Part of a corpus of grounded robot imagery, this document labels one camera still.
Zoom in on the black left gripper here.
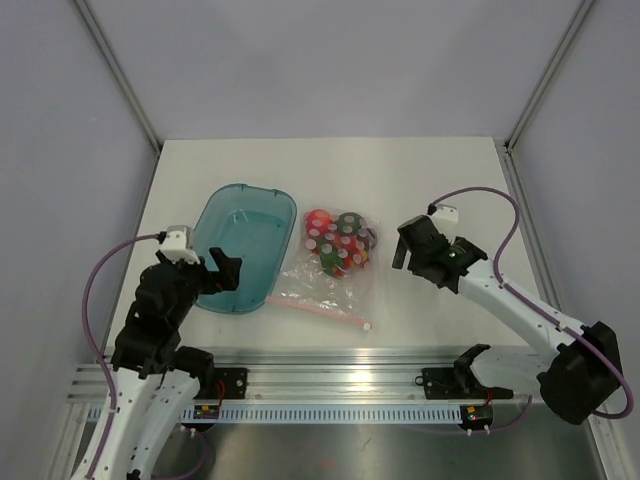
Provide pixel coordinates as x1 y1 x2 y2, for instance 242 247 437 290
158 247 241 327

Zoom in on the green fake lime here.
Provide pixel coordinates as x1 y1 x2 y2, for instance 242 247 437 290
335 212 363 235

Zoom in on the red strawberry bunch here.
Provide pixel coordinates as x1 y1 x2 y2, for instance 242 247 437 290
304 224 375 278

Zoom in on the clear pink zip top bag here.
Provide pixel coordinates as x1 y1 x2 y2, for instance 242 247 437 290
266 207 380 332

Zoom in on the red yellow fake apple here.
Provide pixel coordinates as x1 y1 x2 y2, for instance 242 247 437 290
304 209 333 237

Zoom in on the dark purple fake plum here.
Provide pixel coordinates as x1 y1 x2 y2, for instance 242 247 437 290
358 227 378 251

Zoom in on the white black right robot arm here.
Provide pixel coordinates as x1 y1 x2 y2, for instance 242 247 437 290
392 214 634 425

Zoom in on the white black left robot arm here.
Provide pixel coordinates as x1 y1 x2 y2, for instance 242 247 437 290
72 247 242 479

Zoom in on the blue transparent plastic tray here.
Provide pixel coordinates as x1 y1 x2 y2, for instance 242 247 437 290
193 183 297 315

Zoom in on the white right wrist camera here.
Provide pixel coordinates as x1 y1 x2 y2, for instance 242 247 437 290
430 204 459 243

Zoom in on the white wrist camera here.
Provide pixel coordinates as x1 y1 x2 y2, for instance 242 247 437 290
430 204 459 243
159 225 200 265

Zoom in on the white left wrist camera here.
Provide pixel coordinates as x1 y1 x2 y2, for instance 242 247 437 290
159 225 200 265

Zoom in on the aluminium mounting rail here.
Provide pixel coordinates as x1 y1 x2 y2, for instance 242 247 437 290
66 346 553 404

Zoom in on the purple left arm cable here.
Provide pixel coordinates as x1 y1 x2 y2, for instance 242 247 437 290
82 230 214 480

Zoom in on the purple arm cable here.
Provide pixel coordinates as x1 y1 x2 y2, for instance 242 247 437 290
82 230 214 480
427 185 632 436

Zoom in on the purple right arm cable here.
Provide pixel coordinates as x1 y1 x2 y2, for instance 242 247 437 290
427 185 632 436

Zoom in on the white slotted cable duct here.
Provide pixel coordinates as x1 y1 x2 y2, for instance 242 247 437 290
87 403 464 425

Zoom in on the right aluminium frame post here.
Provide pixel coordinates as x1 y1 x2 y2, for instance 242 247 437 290
504 0 599 155

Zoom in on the aluminium frame post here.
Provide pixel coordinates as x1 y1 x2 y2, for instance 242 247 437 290
504 0 599 155
70 0 163 159

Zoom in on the left aluminium frame post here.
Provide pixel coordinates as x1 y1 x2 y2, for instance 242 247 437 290
70 0 163 159

